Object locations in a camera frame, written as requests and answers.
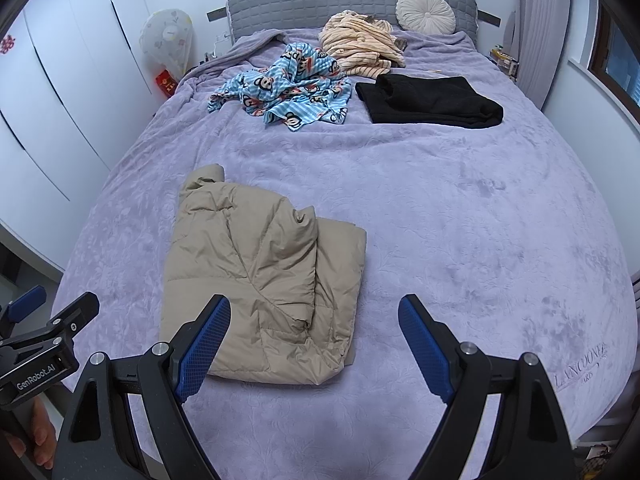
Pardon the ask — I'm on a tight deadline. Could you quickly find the beige striped fleece garment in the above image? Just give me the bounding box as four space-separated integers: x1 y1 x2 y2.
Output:
319 10 407 80

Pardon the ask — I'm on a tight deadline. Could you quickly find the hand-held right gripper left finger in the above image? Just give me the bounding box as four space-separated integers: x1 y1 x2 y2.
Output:
52 294 232 480

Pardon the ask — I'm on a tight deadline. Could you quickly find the light grey curtain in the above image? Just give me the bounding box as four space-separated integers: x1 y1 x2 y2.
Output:
515 0 576 106

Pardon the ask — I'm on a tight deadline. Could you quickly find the beige puffer jacket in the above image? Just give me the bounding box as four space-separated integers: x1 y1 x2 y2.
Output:
159 163 367 386

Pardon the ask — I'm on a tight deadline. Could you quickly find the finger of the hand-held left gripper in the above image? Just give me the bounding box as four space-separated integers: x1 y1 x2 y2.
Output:
0 285 47 328
42 292 100 351

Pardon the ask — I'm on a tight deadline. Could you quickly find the white wardrobe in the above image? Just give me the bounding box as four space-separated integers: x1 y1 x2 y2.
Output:
0 0 166 271

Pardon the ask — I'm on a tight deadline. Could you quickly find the bedside clutter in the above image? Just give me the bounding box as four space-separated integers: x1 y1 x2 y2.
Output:
487 45 521 78

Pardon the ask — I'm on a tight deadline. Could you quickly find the purple plush blanket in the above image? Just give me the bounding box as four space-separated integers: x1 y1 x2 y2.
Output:
50 30 636 480

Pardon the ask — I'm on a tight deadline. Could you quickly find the white covered standing fan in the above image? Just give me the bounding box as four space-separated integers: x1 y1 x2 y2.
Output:
140 8 195 81

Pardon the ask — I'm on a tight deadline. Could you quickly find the black folded garment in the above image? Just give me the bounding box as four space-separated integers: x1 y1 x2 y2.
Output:
355 74 503 129

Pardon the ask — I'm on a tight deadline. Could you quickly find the grey quilted headboard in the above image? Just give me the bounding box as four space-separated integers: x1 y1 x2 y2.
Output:
226 0 478 56

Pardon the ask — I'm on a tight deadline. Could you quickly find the person's left hand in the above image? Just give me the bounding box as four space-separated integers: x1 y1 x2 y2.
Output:
7 400 58 471

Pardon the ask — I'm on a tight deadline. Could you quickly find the round white pleated cushion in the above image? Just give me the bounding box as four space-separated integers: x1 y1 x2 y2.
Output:
396 0 457 36

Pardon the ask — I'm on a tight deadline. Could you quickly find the blue monkey print pajamas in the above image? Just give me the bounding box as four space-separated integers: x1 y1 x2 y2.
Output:
207 42 353 132

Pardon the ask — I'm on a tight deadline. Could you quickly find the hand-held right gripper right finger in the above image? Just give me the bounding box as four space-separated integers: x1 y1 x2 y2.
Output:
398 294 576 480

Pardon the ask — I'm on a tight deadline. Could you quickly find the dark framed window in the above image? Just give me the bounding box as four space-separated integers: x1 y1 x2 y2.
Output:
587 0 640 121

